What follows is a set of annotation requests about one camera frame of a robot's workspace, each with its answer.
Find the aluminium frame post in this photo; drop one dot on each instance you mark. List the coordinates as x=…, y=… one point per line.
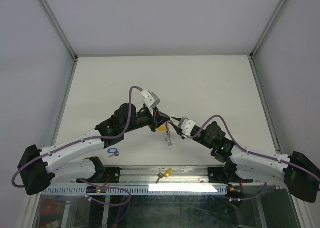
x=57, y=27
x=268, y=28

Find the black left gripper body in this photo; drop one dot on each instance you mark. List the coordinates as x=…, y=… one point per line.
x=152, y=124

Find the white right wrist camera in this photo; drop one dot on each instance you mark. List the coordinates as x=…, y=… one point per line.
x=186, y=124

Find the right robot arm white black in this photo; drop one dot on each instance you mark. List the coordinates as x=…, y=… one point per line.
x=294, y=172

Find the aluminium mounting rail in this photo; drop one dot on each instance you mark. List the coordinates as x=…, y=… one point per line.
x=144, y=175

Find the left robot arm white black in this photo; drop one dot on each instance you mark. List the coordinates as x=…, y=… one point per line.
x=41, y=167

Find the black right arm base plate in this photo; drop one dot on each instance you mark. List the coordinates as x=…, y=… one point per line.
x=217, y=175

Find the yellow tag key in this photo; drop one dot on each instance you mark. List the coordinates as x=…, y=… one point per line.
x=161, y=175
x=161, y=128

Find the white slotted cable duct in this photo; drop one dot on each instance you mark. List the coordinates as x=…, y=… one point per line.
x=138, y=190

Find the blue tag key on table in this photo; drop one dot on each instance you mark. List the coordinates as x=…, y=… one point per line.
x=113, y=152

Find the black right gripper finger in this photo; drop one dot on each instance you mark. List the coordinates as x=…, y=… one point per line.
x=177, y=129
x=176, y=119

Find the left aluminium frame post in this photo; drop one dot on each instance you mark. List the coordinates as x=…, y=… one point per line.
x=57, y=27

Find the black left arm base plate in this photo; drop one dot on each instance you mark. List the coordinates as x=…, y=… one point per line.
x=111, y=176

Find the metal keyring holder red handle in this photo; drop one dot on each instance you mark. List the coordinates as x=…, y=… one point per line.
x=168, y=134

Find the right aluminium frame post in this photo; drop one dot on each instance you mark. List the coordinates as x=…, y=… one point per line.
x=268, y=28

